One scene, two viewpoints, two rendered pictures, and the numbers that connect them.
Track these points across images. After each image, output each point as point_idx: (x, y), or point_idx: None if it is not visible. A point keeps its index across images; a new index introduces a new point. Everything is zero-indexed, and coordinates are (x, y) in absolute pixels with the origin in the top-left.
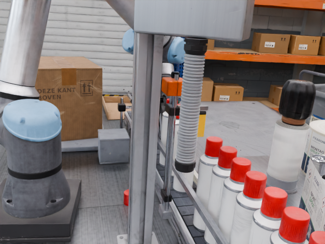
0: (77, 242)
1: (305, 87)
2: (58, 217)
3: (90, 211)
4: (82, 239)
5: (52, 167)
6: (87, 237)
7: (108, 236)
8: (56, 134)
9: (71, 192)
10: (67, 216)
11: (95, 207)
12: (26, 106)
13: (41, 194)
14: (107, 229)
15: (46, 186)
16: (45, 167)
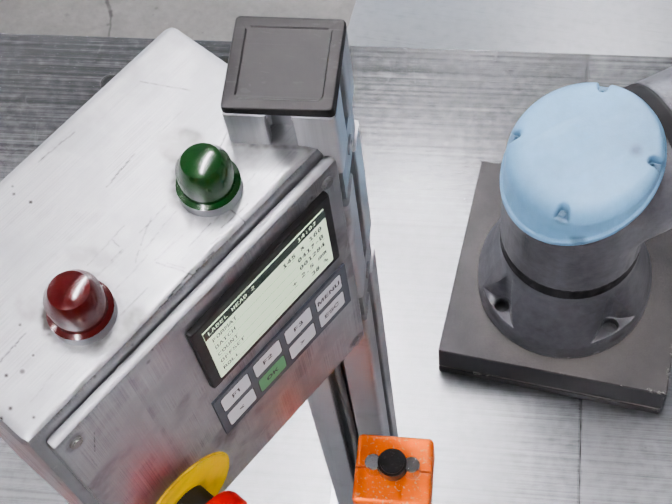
0: (431, 384)
1: None
2: (468, 326)
3: (560, 430)
4: (439, 398)
5: (518, 267)
6: (443, 409)
7: (436, 459)
8: (532, 234)
9: (583, 363)
10: (468, 347)
11: (575, 444)
12: (592, 130)
13: (491, 267)
14: (465, 460)
15: (501, 271)
16: (506, 246)
